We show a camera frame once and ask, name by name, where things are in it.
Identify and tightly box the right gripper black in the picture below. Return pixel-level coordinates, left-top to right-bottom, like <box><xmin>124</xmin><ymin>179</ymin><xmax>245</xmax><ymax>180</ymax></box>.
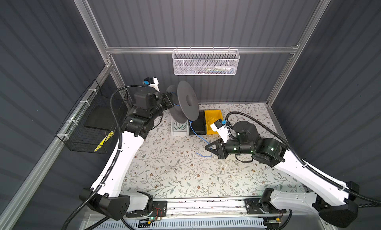
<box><xmin>202</xmin><ymin>135</ymin><xmax>251</xmax><ymax>158</ymax></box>

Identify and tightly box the grey perforated spool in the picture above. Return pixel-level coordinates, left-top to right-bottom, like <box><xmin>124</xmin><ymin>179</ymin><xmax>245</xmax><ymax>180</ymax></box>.
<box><xmin>166</xmin><ymin>81</ymin><xmax>199</xmax><ymax>123</ymax></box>

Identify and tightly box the blue cable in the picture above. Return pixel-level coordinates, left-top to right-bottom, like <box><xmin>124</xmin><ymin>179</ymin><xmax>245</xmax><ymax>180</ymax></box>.
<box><xmin>171</xmin><ymin>91</ymin><xmax>213</xmax><ymax>158</ymax></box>

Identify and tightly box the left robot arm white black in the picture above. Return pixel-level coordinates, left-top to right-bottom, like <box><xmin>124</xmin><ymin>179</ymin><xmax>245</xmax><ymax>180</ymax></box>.
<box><xmin>79</xmin><ymin>87</ymin><xmax>175</xmax><ymax>220</ymax></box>

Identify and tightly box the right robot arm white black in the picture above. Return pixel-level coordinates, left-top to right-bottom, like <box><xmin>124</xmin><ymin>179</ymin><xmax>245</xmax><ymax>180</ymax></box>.
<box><xmin>205</xmin><ymin>119</ymin><xmax>359</xmax><ymax>228</ymax></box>

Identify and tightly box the black plastic bin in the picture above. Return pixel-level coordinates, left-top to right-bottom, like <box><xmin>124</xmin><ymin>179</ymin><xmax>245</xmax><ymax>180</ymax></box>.
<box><xmin>189</xmin><ymin>111</ymin><xmax>207</xmax><ymax>136</ymax></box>

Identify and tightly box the white plastic bin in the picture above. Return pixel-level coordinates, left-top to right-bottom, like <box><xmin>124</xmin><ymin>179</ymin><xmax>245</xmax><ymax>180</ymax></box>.
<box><xmin>171</xmin><ymin>118</ymin><xmax>189</xmax><ymax>136</ymax></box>

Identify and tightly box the yellow plastic bin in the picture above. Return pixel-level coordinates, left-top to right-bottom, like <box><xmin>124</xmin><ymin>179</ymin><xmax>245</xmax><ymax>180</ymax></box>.
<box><xmin>204</xmin><ymin>110</ymin><xmax>223</xmax><ymax>135</ymax></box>

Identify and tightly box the yellow black item in basket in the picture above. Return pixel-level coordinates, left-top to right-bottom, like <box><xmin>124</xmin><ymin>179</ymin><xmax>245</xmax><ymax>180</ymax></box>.
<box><xmin>94</xmin><ymin>131</ymin><xmax>115</xmax><ymax>152</ymax></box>

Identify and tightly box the black pad in basket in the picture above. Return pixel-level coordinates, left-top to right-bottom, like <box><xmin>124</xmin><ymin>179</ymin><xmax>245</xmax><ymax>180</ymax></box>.
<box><xmin>84</xmin><ymin>107</ymin><xmax>116</xmax><ymax>130</ymax></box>

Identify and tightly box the white vented strip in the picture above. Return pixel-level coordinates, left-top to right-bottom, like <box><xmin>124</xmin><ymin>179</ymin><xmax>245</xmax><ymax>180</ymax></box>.
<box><xmin>89</xmin><ymin>217</ymin><xmax>267</xmax><ymax>230</ymax></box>

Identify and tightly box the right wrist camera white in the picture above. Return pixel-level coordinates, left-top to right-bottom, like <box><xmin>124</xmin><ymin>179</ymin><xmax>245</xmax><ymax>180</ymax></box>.
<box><xmin>210</xmin><ymin>119</ymin><xmax>231</xmax><ymax>143</ymax></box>

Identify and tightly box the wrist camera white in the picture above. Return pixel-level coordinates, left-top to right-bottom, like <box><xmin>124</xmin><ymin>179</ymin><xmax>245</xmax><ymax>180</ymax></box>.
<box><xmin>210</xmin><ymin>119</ymin><xmax>231</xmax><ymax>143</ymax></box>
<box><xmin>143</xmin><ymin>77</ymin><xmax>160</xmax><ymax>92</ymax></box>

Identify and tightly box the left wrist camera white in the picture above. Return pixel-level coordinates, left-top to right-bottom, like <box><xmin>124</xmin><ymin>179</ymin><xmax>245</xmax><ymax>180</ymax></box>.
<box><xmin>143</xmin><ymin>77</ymin><xmax>160</xmax><ymax>92</ymax></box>

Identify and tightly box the right black corrugated hose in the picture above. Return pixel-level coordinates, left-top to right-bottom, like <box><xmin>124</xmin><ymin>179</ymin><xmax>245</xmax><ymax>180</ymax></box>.
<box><xmin>224</xmin><ymin>111</ymin><xmax>381</xmax><ymax>207</ymax></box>

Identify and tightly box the black corrugated hose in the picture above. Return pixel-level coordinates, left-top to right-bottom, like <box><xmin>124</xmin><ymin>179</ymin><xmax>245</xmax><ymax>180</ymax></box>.
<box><xmin>61</xmin><ymin>85</ymin><xmax>145</xmax><ymax>230</ymax></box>
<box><xmin>224</xmin><ymin>111</ymin><xmax>381</xmax><ymax>207</ymax></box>

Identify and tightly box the white wire mesh basket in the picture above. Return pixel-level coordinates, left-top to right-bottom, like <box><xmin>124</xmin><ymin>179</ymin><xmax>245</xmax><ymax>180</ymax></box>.
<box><xmin>172</xmin><ymin>49</ymin><xmax>240</xmax><ymax>76</ymax></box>

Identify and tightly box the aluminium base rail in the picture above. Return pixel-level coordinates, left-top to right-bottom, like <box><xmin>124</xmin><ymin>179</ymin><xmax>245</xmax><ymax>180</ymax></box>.
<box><xmin>86</xmin><ymin>197</ymin><xmax>328</xmax><ymax>222</ymax></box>

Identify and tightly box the black wire basket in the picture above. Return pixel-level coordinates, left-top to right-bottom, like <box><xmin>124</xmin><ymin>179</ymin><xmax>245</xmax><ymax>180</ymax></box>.
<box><xmin>56</xmin><ymin>78</ymin><xmax>128</xmax><ymax>155</ymax></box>

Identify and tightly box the left black corrugated hose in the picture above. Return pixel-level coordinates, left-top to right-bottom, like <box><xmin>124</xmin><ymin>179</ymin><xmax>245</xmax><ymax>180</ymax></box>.
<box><xmin>61</xmin><ymin>85</ymin><xmax>145</xmax><ymax>230</ymax></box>

